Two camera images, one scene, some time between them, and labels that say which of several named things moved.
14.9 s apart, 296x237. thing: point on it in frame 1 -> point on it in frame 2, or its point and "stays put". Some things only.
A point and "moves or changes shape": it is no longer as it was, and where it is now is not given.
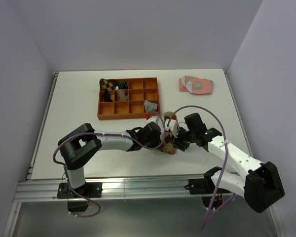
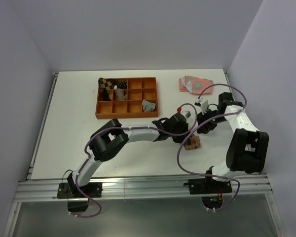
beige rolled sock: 121,94 stays put
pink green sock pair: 195,85 stays put
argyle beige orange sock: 167,147 moves or changes shape
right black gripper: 177,143 -> 203,128
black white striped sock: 123,85 stays put
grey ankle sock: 149,106 stays put
